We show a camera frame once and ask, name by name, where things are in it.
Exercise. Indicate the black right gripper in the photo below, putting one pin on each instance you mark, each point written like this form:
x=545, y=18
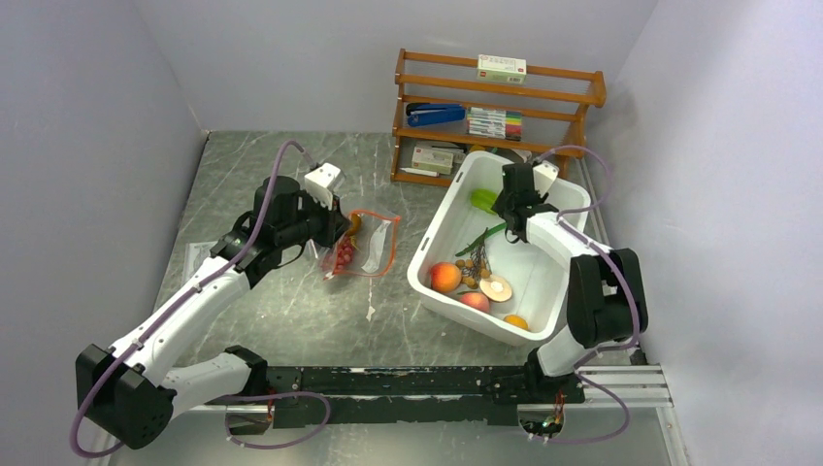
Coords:
x=500, y=205

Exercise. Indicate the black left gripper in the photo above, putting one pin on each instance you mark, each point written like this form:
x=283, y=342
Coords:
x=335, y=223

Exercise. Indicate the green starfruit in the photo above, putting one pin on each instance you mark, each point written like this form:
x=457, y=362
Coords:
x=484, y=200

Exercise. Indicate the red grape bunch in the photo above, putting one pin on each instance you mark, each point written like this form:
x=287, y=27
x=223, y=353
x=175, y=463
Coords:
x=344, y=253

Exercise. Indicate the clear zip top bag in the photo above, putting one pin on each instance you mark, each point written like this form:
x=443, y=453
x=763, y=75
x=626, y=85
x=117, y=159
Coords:
x=376, y=243

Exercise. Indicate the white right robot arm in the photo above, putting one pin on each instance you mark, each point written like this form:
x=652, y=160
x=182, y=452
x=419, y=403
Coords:
x=605, y=307

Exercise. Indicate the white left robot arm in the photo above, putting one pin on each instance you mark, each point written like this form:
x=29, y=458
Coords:
x=132, y=390

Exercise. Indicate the green bean pod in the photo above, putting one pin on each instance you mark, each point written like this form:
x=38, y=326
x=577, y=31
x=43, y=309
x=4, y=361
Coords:
x=480, y=239

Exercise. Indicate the coloured marker pen pack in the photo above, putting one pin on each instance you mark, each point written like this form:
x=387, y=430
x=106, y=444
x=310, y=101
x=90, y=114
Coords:
x=495, y=124

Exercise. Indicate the brown longan twig bunch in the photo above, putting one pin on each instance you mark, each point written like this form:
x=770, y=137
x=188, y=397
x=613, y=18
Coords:
x=474, y=265

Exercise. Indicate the white plastic bin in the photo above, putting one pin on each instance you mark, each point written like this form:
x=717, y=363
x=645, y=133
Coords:
x=537, y=278

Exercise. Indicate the half cut mushroom slice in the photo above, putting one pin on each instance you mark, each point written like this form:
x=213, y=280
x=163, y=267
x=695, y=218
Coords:
x=496, y=289

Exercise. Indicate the white red box lower shelf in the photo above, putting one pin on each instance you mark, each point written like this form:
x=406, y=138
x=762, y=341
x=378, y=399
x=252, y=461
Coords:
x=436, y=159

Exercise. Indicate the large orange peach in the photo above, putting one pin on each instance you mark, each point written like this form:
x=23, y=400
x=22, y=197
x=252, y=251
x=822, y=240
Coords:
x=445, y=277

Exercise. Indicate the small red peach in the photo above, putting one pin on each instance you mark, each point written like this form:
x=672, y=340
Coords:
x=476, y=300

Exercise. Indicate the paper sheet on table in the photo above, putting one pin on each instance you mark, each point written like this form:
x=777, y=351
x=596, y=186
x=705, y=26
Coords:
x=194, y=255

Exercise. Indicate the wooden shelf rack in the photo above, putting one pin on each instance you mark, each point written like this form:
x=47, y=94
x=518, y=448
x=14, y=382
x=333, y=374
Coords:
x=554, y=104

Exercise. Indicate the small orange fruit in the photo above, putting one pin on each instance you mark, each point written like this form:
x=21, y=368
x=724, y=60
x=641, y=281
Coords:
x=517, y=321

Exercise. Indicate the white green box on shelf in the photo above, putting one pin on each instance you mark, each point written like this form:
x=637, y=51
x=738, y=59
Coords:
x=499, y=69

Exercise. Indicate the blue stapler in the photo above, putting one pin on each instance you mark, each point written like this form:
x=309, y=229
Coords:
x=425, y=114

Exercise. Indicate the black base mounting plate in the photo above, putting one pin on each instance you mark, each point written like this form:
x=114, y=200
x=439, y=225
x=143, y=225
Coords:
x=303, y=396

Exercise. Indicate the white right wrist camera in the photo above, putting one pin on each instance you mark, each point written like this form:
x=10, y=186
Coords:
x=545, y=175

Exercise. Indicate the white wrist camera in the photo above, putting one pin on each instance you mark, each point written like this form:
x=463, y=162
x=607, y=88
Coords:
x=321, y=184
x=545, y=175

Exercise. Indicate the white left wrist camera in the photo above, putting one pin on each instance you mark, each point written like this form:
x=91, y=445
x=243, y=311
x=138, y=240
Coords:
x=321, y=184

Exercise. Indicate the aluminium rail frame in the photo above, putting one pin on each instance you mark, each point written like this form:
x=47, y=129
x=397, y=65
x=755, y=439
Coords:
x=638, y=386

